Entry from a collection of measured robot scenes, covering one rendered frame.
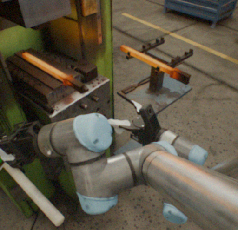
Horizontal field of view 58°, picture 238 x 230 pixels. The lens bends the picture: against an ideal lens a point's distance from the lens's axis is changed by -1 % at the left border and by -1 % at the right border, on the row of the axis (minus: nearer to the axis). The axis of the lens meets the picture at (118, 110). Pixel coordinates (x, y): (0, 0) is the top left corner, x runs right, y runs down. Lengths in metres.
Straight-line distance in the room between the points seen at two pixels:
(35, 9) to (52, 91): 0.34
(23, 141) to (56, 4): 0.54
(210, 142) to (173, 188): 1.85
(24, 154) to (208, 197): 0.41
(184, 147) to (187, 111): 1.70
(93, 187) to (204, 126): 1.95
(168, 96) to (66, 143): 1.02
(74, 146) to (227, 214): 0.27
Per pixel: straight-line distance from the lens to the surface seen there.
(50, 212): 1.03
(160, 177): 0.37
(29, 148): 0.56
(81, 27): 1.18
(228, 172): 0.57
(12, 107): 1.11
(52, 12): 0.88
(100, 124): 0.41
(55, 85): 1.01
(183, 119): 2.30
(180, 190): 0.32
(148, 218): 1.68
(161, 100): 1.33
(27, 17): 0.84
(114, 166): 0.44
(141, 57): 1.19
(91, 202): 0.45
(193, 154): 0.72
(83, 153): 0.42
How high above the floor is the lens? 1.56
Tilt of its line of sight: 43 degrees down
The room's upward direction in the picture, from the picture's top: straight up
